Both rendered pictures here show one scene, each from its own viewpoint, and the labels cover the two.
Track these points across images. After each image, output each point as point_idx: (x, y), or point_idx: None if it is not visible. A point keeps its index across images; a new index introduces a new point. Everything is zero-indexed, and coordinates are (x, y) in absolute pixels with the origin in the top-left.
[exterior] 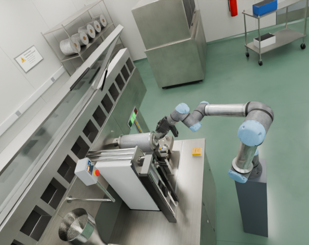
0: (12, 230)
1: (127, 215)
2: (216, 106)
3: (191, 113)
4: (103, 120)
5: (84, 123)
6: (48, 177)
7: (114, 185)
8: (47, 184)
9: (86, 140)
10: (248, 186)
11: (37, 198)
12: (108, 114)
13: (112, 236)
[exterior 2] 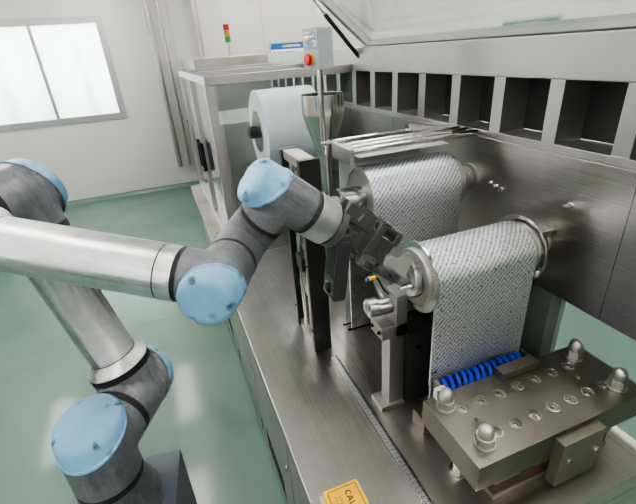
0: (372, 61)
1: None
2: (124, 236)
3: (246, 235)
4: (595, 149)
5: (524, 69)
6: (415, 64)
7: None
8: (409, 71)
9: (495, 106)
10: None
11: (395, 67)
12: (627, 160)
13: None
